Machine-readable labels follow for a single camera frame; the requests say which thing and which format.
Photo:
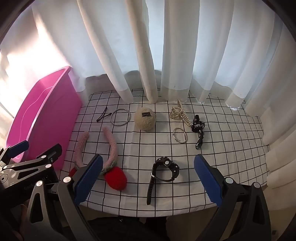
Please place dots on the white curtain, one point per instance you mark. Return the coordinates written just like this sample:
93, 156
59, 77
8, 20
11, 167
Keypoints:
175, 46

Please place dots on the black white checkered tablecloth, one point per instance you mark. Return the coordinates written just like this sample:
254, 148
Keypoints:
138, 150

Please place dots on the large silver bangle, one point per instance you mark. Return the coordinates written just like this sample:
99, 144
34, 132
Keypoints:
111, 118

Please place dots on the rhinestone hair clip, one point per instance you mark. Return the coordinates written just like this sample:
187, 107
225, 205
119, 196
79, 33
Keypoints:
186, 121

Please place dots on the black hair pin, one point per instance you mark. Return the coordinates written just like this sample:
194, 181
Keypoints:
101, 115

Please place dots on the black wristwatch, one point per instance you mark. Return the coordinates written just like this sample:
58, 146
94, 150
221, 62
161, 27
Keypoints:
165, 162

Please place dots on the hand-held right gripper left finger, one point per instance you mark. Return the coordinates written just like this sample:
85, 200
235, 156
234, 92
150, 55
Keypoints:
89, 179

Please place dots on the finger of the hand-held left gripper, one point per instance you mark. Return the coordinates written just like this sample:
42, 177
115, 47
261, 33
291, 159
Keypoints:
19, 145
49, 154

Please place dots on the gold claw hair clip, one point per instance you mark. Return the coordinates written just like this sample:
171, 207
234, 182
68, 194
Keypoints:
175, 113

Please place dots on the pink plastic bin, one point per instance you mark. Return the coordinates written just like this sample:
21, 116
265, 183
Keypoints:
41, 111

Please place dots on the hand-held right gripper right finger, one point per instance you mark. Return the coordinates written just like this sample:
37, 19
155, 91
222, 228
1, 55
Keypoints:
208, 180

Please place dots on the pink fuzzy strawberry headband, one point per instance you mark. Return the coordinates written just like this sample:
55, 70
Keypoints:
113, 143

